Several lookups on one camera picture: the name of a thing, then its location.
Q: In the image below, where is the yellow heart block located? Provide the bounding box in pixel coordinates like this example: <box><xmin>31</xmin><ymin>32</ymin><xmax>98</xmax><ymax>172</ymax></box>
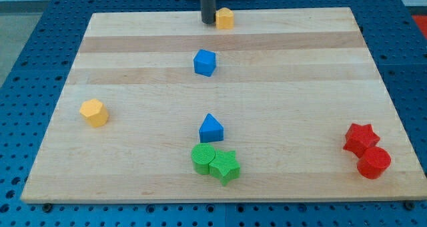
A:
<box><xmin>216</xmin><ymin>7</ymin><xmax>234</xmax><ymax>29</ymax></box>

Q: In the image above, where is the light wooden board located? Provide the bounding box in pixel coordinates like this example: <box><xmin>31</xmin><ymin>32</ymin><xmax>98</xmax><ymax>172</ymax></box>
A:
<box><xmin>21</xmin><ymin>7</ymin><xmax>426</xmax><ymax>204</ymax></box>

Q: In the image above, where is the blue triangle block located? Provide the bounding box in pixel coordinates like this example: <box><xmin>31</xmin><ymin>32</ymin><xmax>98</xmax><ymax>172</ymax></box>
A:
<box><xmin>199</xmin><ymin>113</ymin><xmax>224</xmax><ymax>143</ymax></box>

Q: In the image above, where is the blue cube block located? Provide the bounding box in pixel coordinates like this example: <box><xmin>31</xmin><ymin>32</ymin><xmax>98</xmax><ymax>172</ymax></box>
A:
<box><xmin>193</xmin><ymin>49</ymin><xmax>216</xmax><ymax>77</ymax></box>

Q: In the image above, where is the green cylinder block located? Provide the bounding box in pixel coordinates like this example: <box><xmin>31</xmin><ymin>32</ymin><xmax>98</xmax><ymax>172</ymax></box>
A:
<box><xmin>191</xmin><ymin>143</ymin><xmax>216</xmax><ymax>175</ymax></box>

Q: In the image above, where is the green star block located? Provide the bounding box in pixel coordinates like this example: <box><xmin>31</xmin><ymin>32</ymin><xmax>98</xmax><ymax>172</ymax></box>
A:
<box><xmin>209</xmin><ymin>150</ymin><xmax>240</xmax><ymax>186</ymax></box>

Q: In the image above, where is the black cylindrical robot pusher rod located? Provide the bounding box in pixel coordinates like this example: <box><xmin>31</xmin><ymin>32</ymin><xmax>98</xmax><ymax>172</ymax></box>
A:
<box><xmin>200</xmin><ymin>0</ymin><xmax>216</xmax><ymax>24</ymax></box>

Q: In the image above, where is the yellow hexagon block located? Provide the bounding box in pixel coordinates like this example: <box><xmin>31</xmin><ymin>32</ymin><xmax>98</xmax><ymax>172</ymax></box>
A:
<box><xmin>79</xmin><ymin>99</ymin><xmax>109</xmax><ymax>128</ymax></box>

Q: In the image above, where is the red star block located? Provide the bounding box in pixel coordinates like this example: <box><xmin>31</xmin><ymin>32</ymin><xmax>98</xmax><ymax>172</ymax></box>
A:
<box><xmin>343</xmin><ymin>123</ymin><xmax>380</xmax><ymax>158</ymax></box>

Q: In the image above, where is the red cylinder block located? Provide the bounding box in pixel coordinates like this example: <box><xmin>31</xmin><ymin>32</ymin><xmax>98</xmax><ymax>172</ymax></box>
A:
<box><xmin>356</xmin><ymin>147</ymin><xmax>392</xmax><ymax>180</ymax></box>

